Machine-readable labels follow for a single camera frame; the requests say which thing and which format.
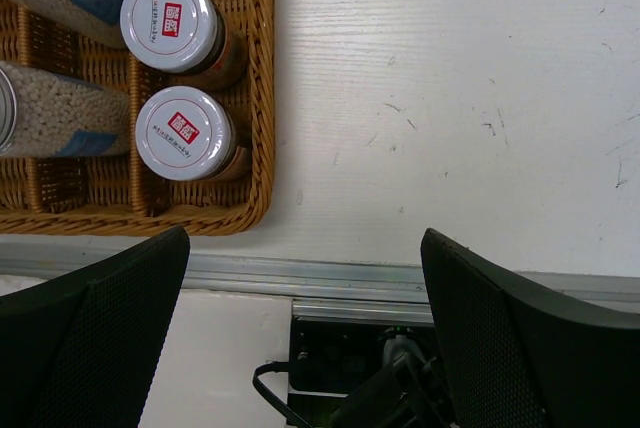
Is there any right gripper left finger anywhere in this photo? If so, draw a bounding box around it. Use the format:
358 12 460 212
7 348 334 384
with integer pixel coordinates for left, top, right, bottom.
1 226 190 427

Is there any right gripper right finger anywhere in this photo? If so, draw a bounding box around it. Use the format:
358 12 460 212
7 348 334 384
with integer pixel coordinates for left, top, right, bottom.
420 228 639 427

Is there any brown jar white lid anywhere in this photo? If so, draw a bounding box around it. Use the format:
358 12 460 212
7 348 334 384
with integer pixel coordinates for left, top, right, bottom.
135 86 252 182
120 0 248 92

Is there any silver lid blue can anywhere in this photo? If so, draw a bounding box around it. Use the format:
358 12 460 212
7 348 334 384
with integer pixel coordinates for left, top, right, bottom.
1 61 130 158

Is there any woven wicker divided basket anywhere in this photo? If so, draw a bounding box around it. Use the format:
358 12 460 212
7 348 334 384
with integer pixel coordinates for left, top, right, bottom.
1 0 275 236

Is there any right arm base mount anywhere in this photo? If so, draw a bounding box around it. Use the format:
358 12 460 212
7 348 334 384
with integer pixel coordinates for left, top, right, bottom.
252 315 441 428

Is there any front aluminium rail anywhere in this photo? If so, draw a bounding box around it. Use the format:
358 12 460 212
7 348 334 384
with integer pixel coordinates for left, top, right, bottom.
0 240 640 324

